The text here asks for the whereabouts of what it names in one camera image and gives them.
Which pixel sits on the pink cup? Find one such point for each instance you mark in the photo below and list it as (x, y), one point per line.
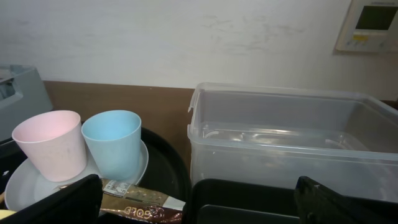
(54, 144)

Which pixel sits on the blue cup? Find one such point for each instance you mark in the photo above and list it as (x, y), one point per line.
(114, 140)

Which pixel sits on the round black tray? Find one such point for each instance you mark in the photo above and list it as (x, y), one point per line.
(166, 171)

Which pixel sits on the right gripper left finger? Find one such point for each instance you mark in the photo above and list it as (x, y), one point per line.
(62, 205)

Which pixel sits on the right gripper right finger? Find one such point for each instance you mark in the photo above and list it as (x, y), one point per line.
(317, 204)

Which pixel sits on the black rectangular tray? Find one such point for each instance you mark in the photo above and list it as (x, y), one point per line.
(222, 201)

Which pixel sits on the wall control panel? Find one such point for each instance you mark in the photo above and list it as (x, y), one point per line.
(370, 26)

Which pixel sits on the clear plastic bin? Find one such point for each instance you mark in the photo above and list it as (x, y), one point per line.
(272, 136)

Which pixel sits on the grey dishwasher rack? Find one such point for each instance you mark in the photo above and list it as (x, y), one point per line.
(23, 95)

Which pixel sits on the yellow bowl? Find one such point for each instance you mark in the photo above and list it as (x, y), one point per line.
(5, 213)

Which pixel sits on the grey plate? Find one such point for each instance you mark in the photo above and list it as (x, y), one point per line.
(27, 185)

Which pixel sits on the gold snack wrapper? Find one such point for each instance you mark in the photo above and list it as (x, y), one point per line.
(131, 202)

